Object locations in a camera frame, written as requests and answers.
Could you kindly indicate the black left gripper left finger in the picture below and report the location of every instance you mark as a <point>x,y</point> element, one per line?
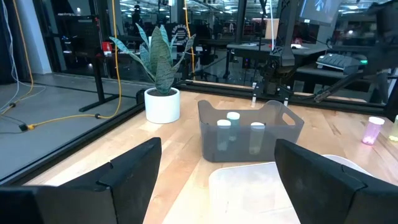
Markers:
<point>93,199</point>

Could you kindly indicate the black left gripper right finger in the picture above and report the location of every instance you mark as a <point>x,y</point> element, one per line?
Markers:
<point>335,199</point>

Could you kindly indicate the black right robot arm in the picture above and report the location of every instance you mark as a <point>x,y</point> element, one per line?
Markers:
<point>284,59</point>

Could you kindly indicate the pink medicine bottle white cap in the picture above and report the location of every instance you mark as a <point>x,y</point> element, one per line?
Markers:
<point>372,132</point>

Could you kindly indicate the yellow-green medicine bottle white cap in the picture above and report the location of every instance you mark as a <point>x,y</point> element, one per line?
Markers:
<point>395,130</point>

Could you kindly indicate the pale green medicine bottle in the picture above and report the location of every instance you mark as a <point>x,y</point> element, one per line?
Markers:
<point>257,137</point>

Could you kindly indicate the grey translucent plastic bin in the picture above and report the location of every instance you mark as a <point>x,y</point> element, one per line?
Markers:
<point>242,154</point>

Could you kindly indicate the teal medicine bottle white cap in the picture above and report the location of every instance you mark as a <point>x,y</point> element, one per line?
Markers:
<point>223,133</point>
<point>234,119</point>

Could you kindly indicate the snake plant in white pot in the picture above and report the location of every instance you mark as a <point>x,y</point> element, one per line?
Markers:
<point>161,107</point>

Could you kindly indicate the black desk with single leg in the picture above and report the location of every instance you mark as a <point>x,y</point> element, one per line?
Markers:
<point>98,77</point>

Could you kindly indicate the black keyboard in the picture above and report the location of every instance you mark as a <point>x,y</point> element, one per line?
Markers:
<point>337,61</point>

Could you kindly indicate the dark desk behind robot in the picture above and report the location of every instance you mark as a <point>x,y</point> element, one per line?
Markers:
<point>248,48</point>

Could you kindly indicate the large dark wall monitor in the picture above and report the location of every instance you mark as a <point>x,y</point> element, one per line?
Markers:
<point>320,11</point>

